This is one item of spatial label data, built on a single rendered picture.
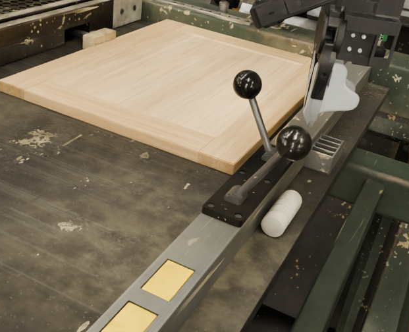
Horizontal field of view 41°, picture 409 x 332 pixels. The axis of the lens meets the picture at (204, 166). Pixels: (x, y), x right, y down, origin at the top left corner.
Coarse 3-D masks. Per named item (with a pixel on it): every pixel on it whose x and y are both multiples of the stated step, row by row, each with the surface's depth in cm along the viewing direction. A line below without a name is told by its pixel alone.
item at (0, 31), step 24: (72, 0) 121; (96, 0) 124; (120, 0) 129; (0, 24) 100; (24, 24) 103; (48, 24) 109; (72, 24) 116; (96, 24) 124; (120, 24) 132; (0, 48) 100; (24, 48) 105; (48, 48) 112
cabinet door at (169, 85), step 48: (96, 48) 111; (144, 48) 116; (192, 48) 120; (240, 48) 125; (48, 96) 89; (96, 96) 92; (144, 96) 94; (192, 96) 97; (288, 96) 102; (192, 144) 81; (240, 144) 83
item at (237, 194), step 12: (288, 132) 56; (300, 132) 56; (276, 144) 57; (288, 144) 56; (300, 144) 56; (276, 156) 59; (288, 156) 57; (300, 156) 57; (264, 168) 60; (252, 180) 61; (228, 192) 63; (240, 192) 63; (240, 204) 63
